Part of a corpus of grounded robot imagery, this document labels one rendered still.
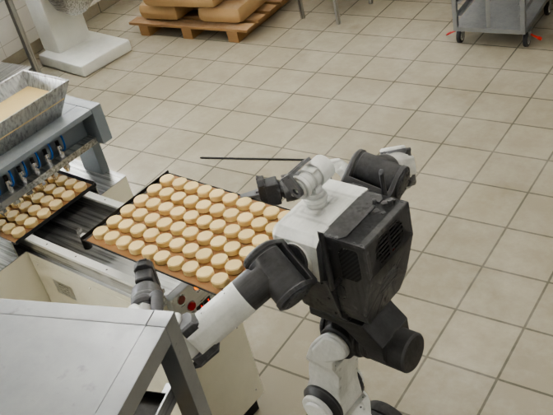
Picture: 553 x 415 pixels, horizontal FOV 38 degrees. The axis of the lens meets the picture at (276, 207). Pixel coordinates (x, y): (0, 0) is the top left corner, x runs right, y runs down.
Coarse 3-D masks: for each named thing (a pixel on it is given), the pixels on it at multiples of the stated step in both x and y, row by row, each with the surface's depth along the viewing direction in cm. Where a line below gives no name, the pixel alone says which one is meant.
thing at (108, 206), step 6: (90, 192) 315; (84, 198) 316; (90, 198) 312; (96, 198) 310; (102, 198) 309; (108, 198) 309; (84, 204) 319; (90, 204) 315; (96, 204) 312; (102, 204) 309; (108, 204) 306; (114, 204) 304; (120, 204) 304; (102, 210) 312; (108, 210) 309; (114, 210) 305
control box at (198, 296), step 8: (176, 288) 267; (184, 288) 266; (192, 288) 269; (168, 296) 264; (176, 296) 264; (184, 296) 267; (192, 296) 270; (200, 296) 273; (208, 296) 276; (168, 304) 264; (176, 304) 265; (184, 304) 268; (200, 304) 274; (176, 312) 266; (184, 312) 269; (192, 312) 272
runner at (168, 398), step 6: (168, 384) 118; (162, 390) 117; (168, 390) 113; (168, 396) 112; (162, 402) 111; (168, 402) 112; (174, 402) 114; (162, 408) 111; (168, 408) 112; (156, 414) 110; (162, 414) 111; (168, 414) 113
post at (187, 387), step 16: (160, 320) 106; (176, 320) 108; (176, 336) 108; (176, 352) 108; (176, 368) 110; (192, 368) 112; (176, 384) 112; (192, 384) 113; (176, 400) 114; (192, 400) 113
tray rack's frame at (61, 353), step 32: (0, 320) 113; (32, 320) 111; (64, 320) 110; (96, 320) 109; (128, 320) 107; (0, 352) 107; (32, 352) 106; (64, 352) 105; (96, 352) 104; (128, 352) 102; (160, 352) 104; (0, 384) 102; (32, 384) 101; (64, 384) 100; (96, 384) 99; (128, 384) 98
